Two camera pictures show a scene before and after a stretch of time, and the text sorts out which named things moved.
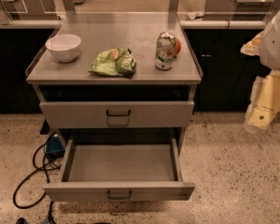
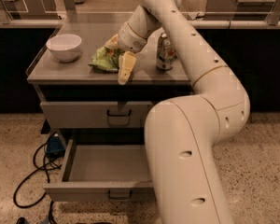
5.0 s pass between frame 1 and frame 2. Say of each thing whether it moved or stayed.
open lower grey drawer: stayed
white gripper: moved
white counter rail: stayed
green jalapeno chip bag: stayed
